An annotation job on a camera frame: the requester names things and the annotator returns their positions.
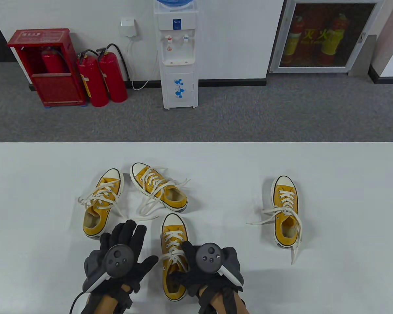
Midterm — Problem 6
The white wall box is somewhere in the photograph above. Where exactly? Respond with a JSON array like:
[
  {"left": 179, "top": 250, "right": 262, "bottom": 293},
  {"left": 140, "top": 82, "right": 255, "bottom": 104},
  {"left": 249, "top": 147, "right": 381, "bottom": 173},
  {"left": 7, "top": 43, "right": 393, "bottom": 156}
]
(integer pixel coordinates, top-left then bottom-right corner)
[{"left": 120, "top": 18, "right": 139, "bottom": 38}]

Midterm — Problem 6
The yellow canvas shoe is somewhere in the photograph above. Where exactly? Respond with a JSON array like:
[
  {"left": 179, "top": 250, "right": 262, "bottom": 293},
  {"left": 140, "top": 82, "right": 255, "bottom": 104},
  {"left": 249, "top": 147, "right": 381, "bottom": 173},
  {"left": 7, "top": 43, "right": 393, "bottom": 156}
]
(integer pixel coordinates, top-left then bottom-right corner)
[
  {"left": 270, "top": 176, "right": 299, "bottom": 249},
  {"left": 83, "top": 168, "right": 125, "bottom": 239},
  {"left": 130, "top": 163, "right": 188, "bottom": 214},
  {"left": 160, "top": 213, "right": 189, "bottom": 301}
]

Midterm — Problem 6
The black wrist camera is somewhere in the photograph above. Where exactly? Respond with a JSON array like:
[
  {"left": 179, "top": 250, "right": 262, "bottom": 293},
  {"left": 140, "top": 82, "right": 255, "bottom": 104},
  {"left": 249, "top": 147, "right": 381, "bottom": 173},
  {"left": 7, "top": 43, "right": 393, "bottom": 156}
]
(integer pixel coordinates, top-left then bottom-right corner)
[{"left": 120, "top": 285, "right": 134, "bottom": 311}]

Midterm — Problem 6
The person's right hand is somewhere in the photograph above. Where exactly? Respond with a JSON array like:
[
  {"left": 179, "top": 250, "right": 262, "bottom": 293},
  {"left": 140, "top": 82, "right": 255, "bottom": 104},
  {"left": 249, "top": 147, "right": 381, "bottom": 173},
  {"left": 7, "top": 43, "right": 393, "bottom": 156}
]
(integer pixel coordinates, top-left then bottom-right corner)
[{"left": 169, "top": 241, "right": 240, "bottom": 298}]

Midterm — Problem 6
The person's right forearm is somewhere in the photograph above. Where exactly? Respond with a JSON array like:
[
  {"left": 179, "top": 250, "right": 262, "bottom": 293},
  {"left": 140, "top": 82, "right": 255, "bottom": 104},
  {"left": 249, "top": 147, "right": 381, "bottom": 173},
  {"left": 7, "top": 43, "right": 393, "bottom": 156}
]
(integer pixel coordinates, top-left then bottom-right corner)
[{"left": 200, "top": 286, "right": 249, "bottom": 314}]

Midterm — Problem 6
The glass door fire cabinet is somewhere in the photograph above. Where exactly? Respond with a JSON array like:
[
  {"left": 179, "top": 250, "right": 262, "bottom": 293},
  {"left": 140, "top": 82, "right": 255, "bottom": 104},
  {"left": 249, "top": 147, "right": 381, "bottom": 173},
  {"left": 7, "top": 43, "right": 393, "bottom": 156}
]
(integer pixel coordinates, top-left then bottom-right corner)
[{"left": 269, "top": 0, "right": 385, "bottom": 74}]

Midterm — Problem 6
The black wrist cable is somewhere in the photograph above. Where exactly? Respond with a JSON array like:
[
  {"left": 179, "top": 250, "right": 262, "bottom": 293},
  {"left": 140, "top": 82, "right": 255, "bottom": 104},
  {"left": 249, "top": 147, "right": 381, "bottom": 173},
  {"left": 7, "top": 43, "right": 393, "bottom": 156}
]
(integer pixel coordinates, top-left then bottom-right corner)
[{"left": 69, "top": 291, "right": 85, "bottom": 314}]

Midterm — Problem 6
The red yellow fire extinguisher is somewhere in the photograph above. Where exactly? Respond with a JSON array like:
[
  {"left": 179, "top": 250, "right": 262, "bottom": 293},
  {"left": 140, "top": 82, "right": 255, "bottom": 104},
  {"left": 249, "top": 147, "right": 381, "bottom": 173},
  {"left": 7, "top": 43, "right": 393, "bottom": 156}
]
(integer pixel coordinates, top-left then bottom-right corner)
[
  {"left": 321, "top": 13, "right": 349, "bottom": 66},
  {"left": 283, "top": 15, "right": 305, "bottom": 66}
]

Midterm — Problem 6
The white power cable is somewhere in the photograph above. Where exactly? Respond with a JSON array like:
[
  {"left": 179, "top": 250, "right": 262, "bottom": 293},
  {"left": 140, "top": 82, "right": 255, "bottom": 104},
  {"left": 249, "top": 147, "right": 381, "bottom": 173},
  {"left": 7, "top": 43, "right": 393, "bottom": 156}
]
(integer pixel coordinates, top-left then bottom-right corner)
[{"left": 127, "top": 36, "right": 159, "bottom": 91}]

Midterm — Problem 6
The person's left hand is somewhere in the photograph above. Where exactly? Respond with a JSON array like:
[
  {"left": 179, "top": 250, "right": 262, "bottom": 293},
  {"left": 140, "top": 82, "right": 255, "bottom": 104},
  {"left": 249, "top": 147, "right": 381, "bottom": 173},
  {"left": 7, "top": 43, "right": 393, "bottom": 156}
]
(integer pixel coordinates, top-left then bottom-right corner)
[{"left": 100, "top": 220, "right": 159, "bottom": 295}]

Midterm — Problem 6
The red extinguisher cabinet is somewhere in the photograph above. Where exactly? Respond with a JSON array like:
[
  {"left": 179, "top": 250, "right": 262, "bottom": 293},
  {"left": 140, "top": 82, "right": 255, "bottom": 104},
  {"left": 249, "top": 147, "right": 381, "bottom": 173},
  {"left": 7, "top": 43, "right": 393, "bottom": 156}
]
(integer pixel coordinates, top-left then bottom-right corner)
[{"left": 7, "top": 28, "right": 87, "bottom": 108}]

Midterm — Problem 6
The white shoe lace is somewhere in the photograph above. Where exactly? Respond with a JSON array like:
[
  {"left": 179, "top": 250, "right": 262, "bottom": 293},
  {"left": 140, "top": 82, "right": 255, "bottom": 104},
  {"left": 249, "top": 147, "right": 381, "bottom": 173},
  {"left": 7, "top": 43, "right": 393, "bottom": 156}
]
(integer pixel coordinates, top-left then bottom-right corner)
[
  {"left": 247, "top": 190, "right": 303, "bottom": 265},
  {"left": 136, "top": 167, "right": 191, "bottom": 218},
  {"left": 78, "top": 179, "right": 159, "bottom": 223},
  {"left": 158, "top": 230, "right": 189, "bottom": 272}
]

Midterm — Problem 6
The blue water bottle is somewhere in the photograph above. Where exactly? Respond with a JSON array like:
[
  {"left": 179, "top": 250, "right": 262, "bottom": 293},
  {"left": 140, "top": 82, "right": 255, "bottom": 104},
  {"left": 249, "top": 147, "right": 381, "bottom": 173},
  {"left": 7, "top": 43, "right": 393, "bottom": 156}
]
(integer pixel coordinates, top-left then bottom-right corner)
[{"left": 156, "top": 0, "right": 194, "bottom": 9}]

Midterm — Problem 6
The white water dispenser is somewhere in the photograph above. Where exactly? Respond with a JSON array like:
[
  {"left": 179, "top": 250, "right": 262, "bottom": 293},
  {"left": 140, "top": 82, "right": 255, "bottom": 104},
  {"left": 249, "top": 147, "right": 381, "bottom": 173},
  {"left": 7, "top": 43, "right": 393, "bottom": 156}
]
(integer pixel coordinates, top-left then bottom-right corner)
[{"left": 153, "top": 3, "right": 199, "bottom": 110}]

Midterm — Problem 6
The black white handheld controller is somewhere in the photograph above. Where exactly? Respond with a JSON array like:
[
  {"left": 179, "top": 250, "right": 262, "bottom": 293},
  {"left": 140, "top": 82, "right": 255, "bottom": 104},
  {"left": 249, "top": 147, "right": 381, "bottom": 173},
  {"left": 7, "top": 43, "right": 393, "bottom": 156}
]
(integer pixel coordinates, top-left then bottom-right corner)
[
  {"left": 196, "top": 243, "right": 244, "bottom": 287},
  {"left": 82, "top": 245, "right": 135, "bottom": 293}
]

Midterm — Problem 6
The person's left forearm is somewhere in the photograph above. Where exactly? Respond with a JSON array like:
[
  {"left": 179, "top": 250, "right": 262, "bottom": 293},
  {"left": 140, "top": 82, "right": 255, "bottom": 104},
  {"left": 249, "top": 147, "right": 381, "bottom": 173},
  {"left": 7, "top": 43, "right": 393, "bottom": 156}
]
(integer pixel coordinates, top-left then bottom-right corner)
[{"left": 92, "top": 288, "right": 122, "bottom": 314}]

